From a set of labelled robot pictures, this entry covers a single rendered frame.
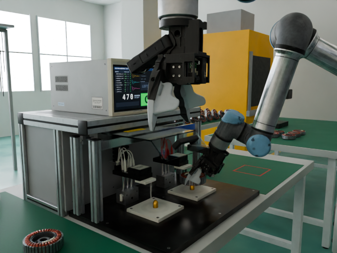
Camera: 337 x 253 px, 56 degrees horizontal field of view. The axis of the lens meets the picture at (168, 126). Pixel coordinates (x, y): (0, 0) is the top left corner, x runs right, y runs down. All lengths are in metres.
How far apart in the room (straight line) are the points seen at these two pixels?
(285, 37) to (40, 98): 7.48
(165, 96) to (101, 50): 8.83
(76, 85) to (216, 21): 4.21
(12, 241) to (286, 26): 1.09
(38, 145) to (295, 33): 0.99
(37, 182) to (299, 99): 5.55
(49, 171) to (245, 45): 3.87
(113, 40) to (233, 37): 4.97
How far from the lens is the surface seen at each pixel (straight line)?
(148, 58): 0.62
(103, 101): 1.18
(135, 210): 1.18
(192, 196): 1.31
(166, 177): 1.41
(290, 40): 1.07
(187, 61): 0.57
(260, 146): 1.06
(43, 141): 1.29
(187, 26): 0.59
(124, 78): 1.18
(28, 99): 8.09
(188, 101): 0.66
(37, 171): 1.36
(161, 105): 0.56
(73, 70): 1.31
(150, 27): 5.35
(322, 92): 6.30
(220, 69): 4.92
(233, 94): 4.82
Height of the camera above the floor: 1.24
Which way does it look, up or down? 8 degrees down
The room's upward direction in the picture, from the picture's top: straight up
